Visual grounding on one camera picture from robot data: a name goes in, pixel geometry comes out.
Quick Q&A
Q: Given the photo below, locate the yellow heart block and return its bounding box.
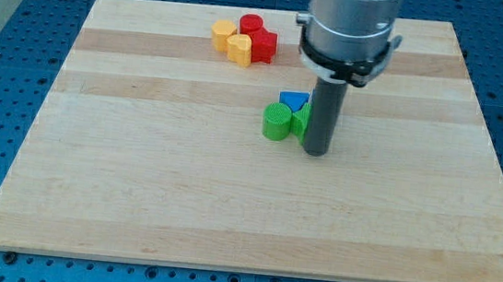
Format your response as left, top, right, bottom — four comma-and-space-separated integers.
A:
227, 34, 252, 67

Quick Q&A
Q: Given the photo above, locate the red cylinder block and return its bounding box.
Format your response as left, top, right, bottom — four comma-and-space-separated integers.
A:
239, 13, 263, 35

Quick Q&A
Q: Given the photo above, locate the yellow hexagon block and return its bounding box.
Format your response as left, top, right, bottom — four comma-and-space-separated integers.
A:
210, 19, 238, 53

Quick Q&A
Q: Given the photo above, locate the blue triangle block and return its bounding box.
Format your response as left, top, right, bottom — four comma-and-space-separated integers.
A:
279, 90, 310, 112

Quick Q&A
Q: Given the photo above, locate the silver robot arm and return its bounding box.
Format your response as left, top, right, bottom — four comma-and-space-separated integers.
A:
297, 0, 403, 157

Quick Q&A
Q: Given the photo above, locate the light wooden board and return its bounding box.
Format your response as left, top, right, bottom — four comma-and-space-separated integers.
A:
0, 0, 503, 282

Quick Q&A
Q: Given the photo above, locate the red star block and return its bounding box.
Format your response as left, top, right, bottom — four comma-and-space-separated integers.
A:
249, 28, 278, 64

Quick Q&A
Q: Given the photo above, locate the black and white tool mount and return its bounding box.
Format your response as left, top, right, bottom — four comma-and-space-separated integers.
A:
298, 26, 402, 88

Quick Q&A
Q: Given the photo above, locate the green star block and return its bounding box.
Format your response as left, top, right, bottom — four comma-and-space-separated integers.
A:
290, 102, 311, 145

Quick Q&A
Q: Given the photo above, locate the green cylinder block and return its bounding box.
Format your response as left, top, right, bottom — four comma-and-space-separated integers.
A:
262, 102, 292, 141

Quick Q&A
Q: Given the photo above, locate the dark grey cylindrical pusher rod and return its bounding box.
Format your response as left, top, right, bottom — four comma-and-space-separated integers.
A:
303, 78, 347, 157

